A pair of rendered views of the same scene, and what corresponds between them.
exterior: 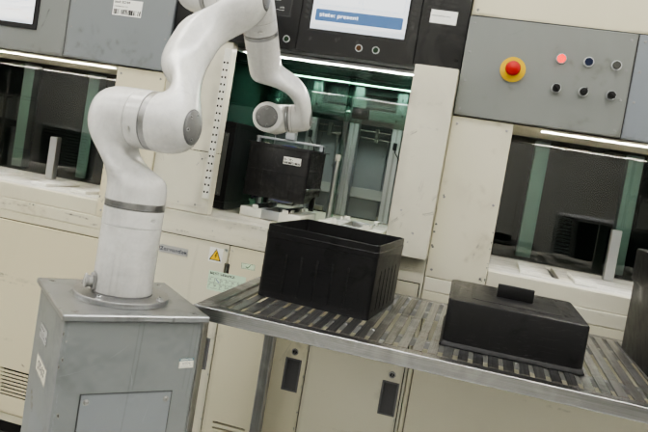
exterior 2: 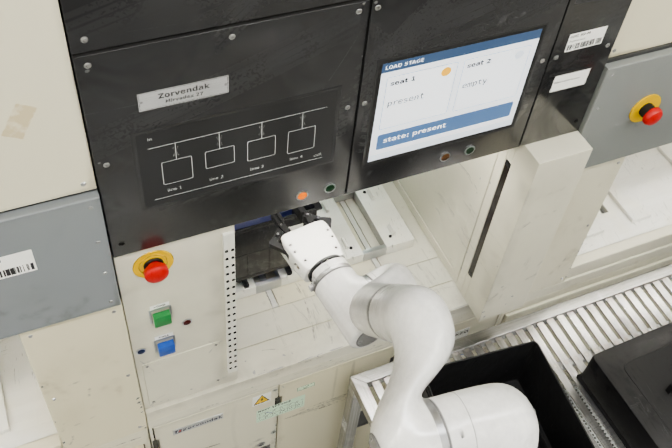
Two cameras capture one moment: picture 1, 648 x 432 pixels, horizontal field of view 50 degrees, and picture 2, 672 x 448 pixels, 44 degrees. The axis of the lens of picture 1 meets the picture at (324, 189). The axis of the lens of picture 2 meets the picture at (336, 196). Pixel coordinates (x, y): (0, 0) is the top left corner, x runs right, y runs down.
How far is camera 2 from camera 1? 207 cm
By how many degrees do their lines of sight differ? 58
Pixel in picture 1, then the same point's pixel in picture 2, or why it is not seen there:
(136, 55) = (54, 311)
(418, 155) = (528, 240)
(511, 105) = (632, 141)
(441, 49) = (559, 116)
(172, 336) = not seen: outside the picture
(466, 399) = not seen: hidden behind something
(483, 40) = (618, 91)
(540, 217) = not seen: hidden behind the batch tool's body
